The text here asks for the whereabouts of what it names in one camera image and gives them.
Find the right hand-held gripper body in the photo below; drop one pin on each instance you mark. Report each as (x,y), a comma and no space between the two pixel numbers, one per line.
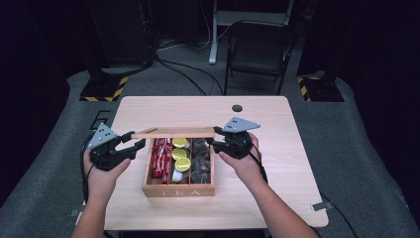
(237,145)

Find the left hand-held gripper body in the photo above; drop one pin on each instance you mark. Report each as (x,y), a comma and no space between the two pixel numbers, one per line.
(105,155)

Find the wooden tea box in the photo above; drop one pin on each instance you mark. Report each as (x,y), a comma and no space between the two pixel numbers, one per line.
(178,191)

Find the person's right hand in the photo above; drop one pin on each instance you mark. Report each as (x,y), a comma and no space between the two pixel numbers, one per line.
(247,168)

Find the person's left hand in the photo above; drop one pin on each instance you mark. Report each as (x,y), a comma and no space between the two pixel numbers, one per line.
(102,183)

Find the pile of dark tea packets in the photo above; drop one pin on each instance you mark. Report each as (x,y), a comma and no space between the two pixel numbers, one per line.
(200,162)

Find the red stick packet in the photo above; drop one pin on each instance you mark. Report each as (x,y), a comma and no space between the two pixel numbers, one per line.
(167,162)
(157,158)

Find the yellow round capsule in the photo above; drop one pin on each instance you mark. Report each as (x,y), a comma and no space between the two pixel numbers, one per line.
(183,164)
(179,142)
(179,154)

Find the white round capsule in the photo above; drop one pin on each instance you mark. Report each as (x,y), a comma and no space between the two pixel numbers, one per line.
(177,176)

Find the black stand base striped tape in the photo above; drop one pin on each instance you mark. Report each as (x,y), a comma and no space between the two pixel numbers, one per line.
(322,91)
(102,89)

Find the grey table clip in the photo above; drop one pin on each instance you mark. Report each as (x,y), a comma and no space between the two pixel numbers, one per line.
(74,213)
(322,206)

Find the black folding chair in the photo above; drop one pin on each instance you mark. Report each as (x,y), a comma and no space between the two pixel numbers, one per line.
(259,49)

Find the black equipment cabinet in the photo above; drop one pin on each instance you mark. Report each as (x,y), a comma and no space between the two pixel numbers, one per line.
(122,33)

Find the white metal desk frame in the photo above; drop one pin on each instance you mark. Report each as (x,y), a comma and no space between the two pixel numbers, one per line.
(214,39)

